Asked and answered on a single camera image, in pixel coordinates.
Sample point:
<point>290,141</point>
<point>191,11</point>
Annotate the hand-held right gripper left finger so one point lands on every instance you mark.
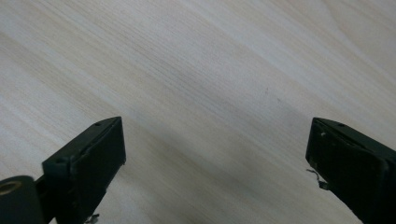
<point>84,168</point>

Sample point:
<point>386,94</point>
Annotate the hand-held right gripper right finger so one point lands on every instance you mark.
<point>355,165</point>

